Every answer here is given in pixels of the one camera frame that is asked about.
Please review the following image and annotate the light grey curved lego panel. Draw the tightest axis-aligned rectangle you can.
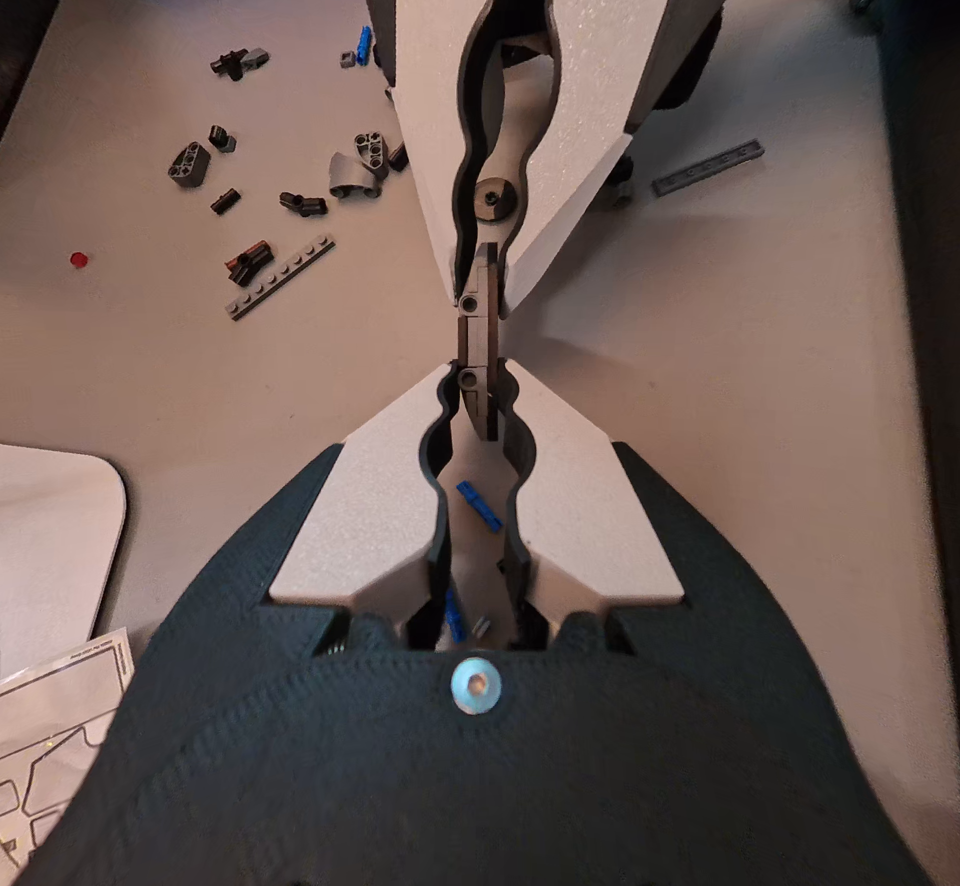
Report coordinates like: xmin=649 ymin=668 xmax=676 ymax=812
xmin=328 ymin=151 xmax=382 ymax=199

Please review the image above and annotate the black and red lego connector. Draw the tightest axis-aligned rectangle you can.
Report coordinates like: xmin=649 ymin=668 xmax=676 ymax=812
xmin=225 ymin=240 xmax=275 ymax=283

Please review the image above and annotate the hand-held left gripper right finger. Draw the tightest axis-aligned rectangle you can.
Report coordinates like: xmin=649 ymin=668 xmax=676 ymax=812
xmin=499 ymin=360 xmax=685 ymax=652

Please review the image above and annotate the round grey lego disc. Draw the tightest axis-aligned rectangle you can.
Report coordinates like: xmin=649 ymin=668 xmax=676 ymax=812
xmin=474 ymin=177 xmax=517 ymax=225

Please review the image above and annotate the dark grey lego plate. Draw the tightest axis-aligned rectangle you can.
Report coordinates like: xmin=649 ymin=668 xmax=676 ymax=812
xmin=651 ymin=140 xmax=765 ymax=197

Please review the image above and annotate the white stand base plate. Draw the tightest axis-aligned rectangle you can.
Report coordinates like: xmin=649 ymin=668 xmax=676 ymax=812
xmin=0 ymin=444 xmax=129 ymax=677

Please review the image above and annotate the dark grey lego beam block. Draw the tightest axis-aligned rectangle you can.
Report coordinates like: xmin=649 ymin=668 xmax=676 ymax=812
xmin=167 ymin=141 xmax=211 ymax=188

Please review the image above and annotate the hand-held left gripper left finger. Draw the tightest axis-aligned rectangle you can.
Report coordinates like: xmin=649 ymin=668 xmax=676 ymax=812
xmin=268 ymin=363 xmax=459 ymax=652

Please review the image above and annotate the sticker sheet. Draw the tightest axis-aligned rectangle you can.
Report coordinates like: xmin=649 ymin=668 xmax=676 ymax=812
xmin=0 ymin=627 xmax=136 ymax=872

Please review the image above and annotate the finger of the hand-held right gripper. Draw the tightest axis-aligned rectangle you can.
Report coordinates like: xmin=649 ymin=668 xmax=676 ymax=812
xmin=499 ymin=0 xmax=693 ymax=317
xmin=392 ymin=0 xmax=501 ymax=304

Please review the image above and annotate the dark grey domed lego assembly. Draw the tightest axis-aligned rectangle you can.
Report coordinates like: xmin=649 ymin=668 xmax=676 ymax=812
xmin=456 ymin=241 xmax=502 ymax=443

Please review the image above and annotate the long grey studded lego plate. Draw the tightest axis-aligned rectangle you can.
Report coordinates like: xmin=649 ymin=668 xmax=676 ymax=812
xmin=225 ymin=234 xmax=336 ymax=322

